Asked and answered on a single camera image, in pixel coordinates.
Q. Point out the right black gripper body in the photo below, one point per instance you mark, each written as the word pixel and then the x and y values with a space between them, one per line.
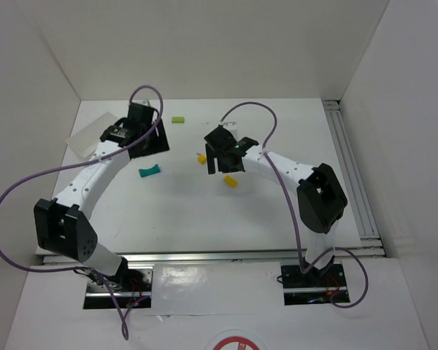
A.
pixel 219 154

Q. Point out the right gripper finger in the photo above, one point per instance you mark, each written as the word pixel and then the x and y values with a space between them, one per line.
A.
pixel 228 165
pixel 211 156

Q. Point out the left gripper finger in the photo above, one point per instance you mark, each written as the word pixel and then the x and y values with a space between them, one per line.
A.
pixel 139 150
pixel 157 141

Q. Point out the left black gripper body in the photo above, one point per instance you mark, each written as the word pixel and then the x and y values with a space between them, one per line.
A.
pixel 146 132

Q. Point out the small yellow cube block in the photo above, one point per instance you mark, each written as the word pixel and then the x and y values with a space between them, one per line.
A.
pixel 202 159

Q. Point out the teal arch block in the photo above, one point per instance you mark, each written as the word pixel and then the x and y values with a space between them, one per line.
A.
pixel 146 172

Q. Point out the light green rectangular block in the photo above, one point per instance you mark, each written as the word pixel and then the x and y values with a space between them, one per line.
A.
pixel 179 120

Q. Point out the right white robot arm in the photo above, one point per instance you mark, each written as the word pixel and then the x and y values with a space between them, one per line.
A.
pixel 314 195

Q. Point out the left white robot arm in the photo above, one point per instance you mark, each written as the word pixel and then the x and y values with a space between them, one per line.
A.
pixel 63 223

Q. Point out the yellow rectangular block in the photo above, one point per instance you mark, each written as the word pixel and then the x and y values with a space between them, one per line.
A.
pixel 231 182

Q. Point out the clear plastic container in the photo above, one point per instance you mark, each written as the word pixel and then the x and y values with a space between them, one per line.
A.
pixel 84 142

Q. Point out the red prohibition sign sticker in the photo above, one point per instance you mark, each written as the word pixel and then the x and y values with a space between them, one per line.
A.
pixel 236 339

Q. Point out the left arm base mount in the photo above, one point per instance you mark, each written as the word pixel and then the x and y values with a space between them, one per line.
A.
pixel 134 295

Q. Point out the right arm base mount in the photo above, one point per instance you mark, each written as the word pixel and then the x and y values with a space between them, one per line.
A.
pixel 311 288

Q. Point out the front aluminium rail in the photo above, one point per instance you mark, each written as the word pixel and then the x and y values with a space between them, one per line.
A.
pixel 371 251

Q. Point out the aluminium rail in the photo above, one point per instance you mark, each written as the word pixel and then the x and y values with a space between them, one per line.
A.
pixel 371 251
pixel 364 218

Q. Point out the right aluminium rail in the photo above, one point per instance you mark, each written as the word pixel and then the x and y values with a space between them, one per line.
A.
pixel 364 218

